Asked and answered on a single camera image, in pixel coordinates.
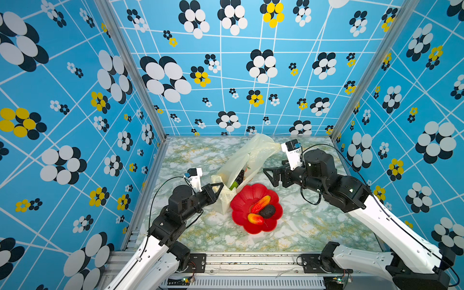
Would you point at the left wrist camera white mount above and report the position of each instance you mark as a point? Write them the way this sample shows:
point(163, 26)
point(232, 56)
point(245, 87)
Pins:
point(193, 177)

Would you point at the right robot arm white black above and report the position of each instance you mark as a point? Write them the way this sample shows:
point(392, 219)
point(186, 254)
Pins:
point(412, 262)

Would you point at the orange small fruit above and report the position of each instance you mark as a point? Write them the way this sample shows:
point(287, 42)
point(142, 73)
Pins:
point(263, 202)

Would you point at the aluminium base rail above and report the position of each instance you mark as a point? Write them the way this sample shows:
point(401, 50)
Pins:
point(267, 271)

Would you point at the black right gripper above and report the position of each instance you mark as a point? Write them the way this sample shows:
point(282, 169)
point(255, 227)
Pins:
point(287, 173)

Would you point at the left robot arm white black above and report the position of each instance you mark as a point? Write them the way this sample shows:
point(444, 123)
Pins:
point(160, 254)

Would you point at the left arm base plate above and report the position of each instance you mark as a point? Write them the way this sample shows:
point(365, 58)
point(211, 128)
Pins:
point(193, 263)

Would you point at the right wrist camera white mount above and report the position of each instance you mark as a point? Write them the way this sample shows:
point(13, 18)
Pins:
point(293, 151)

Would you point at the red yellow mango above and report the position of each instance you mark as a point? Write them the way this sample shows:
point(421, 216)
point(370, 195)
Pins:
point(255, 219)

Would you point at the green lime fruit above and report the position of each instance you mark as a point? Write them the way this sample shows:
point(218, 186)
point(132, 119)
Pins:
point(234, 185)

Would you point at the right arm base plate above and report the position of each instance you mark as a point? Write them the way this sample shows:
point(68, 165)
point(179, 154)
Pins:
point(314, 264)

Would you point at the purple grape bunch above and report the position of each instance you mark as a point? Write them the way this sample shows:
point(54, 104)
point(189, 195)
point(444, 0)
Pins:
point(240, 178)

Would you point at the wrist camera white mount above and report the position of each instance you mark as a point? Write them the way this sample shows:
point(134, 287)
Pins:
point(293, 151)
point(193, 177)

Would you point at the dark avocado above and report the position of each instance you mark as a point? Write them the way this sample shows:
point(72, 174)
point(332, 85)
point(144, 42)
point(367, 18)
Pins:
point(268, 211)

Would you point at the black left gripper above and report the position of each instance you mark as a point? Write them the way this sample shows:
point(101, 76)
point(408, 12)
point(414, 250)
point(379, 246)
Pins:
point(211, 196)

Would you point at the red flower-shaped plate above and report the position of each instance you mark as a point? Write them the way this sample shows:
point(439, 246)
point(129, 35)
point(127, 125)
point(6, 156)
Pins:
point(247, 197)

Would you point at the yellowish printed plastic bag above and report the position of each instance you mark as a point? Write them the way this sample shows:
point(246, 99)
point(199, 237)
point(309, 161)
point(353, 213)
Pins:
point(250, 157)

